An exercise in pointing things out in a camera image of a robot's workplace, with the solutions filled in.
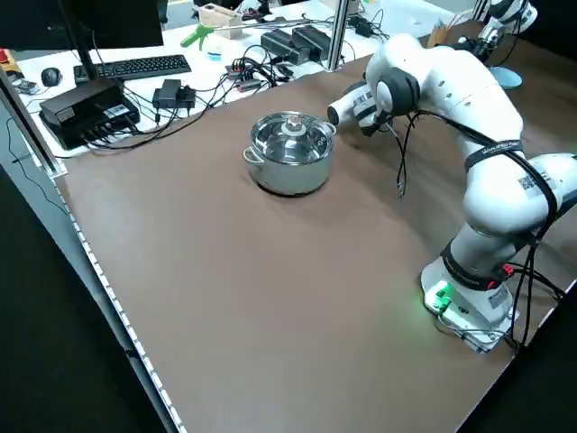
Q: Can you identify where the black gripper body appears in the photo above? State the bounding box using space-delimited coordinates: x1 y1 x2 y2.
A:
457 37 490 62
359 110 393 139

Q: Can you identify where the glass pot lid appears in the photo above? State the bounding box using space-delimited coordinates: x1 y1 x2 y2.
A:
251 111 337 166

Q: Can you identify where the light-blue plate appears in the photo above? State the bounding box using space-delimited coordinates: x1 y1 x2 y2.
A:
488 66 525 90

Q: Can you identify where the brown utensil cup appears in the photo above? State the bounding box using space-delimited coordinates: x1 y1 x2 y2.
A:
426 21 454 49

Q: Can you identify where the stainless steel pot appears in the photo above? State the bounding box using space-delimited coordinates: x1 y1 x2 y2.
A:
243 110 338 197

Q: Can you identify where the small black adapter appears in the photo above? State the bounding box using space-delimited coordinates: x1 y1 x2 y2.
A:
353 16 376 38

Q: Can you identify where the black power brick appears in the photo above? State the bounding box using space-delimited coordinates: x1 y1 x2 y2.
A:
291 25 325 63
261 28 299 65

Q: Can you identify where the usb hub with plugs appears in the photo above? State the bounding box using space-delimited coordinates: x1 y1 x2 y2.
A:
224 61 263 92

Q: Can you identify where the wooden block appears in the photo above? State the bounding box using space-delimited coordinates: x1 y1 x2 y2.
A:
197 5 241 41

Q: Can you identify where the black power adapter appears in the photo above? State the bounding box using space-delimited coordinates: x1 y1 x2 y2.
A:
151 78 197 112

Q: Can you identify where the black keyboard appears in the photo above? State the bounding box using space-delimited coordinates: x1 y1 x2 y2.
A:
72 54 193 83

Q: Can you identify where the black box device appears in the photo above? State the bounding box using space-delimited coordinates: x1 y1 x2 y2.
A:
39 77 142 151

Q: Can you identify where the black monitor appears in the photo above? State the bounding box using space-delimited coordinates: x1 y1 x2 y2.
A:
0 0 165 83

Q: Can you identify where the aluminium frame post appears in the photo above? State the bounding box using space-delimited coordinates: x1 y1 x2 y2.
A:
325 0 352 72

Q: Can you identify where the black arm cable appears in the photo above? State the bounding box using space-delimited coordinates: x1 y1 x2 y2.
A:
387 107 567 353

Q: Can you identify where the green-handled tool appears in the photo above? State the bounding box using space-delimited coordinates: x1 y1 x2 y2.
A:
179 20 289 50

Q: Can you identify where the aluminium frame rail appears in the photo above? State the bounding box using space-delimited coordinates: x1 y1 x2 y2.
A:
0 70 69 178

